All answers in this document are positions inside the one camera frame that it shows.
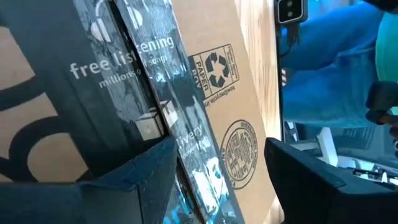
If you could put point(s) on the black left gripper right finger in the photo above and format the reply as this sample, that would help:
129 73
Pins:
311 193

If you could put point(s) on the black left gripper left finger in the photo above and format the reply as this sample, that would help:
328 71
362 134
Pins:
149 186

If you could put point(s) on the taped brown cardboard box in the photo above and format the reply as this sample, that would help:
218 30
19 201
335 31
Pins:
224 124

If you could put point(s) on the person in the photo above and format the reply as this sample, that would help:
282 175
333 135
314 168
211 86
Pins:
326 77

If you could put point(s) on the white stand post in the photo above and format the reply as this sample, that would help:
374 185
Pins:
326 146

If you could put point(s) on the white black depth camera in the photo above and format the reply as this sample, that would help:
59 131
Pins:
290 11

